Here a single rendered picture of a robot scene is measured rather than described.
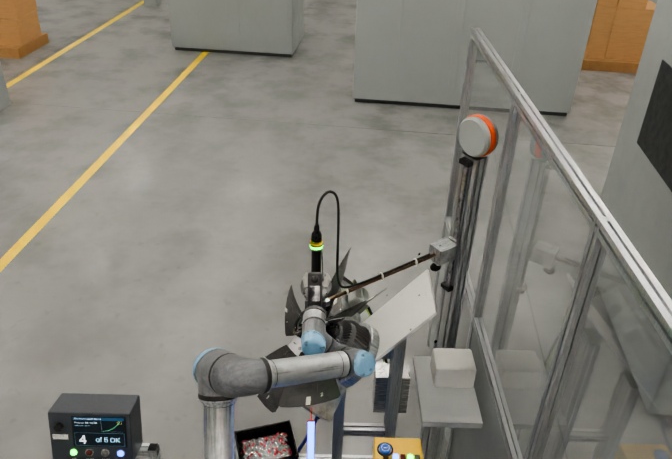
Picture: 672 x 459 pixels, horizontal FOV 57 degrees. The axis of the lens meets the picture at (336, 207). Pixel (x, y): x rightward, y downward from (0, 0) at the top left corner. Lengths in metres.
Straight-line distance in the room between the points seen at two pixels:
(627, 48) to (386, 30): 3.96
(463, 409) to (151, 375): 2.06
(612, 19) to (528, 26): 2.50
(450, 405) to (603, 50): 7.82
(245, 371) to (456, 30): 6.12
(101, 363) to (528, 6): 5.62
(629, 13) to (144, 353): 7.88
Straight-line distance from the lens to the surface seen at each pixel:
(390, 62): 7.53
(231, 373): 1.73
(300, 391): 2.27
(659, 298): 1.45
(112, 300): 4.65
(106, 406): 2.22
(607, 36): 9.89
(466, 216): 2.52
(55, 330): 4.52
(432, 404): 2.68
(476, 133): 2.36
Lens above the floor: 2.85
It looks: 31 degrees down
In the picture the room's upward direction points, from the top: 2 degrees clockwise
